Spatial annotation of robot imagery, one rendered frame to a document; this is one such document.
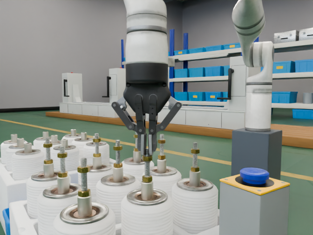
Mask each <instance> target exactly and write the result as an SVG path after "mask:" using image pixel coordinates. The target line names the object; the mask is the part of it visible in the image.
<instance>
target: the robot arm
mask: <svg viewBox="0 0 313 235"><path fill-rule="evenodd" d="M123 1H124V4H125V7H126V11H127V19H126V20H127V39H126V47H125V63H126V65H125V66H126V87H125V90H124V92H123V97H121V98H120V99H119V100H117V101H116V102H113V103H112V104H111V106H112V108H113V109H114V111H115V112H116V113H117V115H118V116H119V118H120V119H121V120H122V121H123V123H124V124H125V125H126V127H127V128H128V129H129V130H133V131H135V132H136V133H137V134H138V138H137V149H138V151H140V152H141V155H145V149H146V143H147V133H146V122H145V119H146V113H147V114H149V134H148V152H149V155H153V153H154V152H155V151H156V149H157V132H159V131H163V130H165V128H166V127H167V126H168V124H169V123H170V122H171V120H172V119H173V118H174V116H175V115H176V114H177V113H178V111H179V110H180V109H181V107H182V103H181V102H179V101H177V100H176V99H174V98H173V97H172V96H171V92H170V90H169V87H168V67H170V68H171V67H174V66H175V59H174V58H173V57H172V56H168V43H167V9H166V4H165V2H164V1H163V0H123ZM232 21H233V24H234V27H235V30H236V32H237V35H238V39H239V42H240V46H241V51H242V57H243V61H244V64H245V65H246V66H247V67H264V68H263V70H262V71H261V72H260V73H258V74H256V75H254V76H251V77H249V78H247V80H246V101H245V130H246V131H256V132H267V131H271V108H272V70H273V60H274V44H273V43H272V42H271V41H262V42H254V41H255V40H256V39H257V38H258V37H259V35H260V34H261V33H262V31H263V29H264V27H265V15H264V9H263V4H262V0H239V1H238V2H237V3H236V5H235V7H234V9H233V12H232ZM168 101H169V105H168V109H169V110H170V111H169V113H168V114H167V116H166V117H165V118H164V120H163V121H162V122H161V123H159V124H157V119H158V113H159V112H160V111H161V110H162V108H163V107H164V106H165V105H166V103H167V102H168ZM126 102H127V103H128V104H129V106H130V107H131V109H132V110H133V111H134V112H135V113H136V123H135V121H134V120H133V119H132V117H131V116H130V115H129V113H128V112H127V111H126V108H127V105H126Z"/></svg>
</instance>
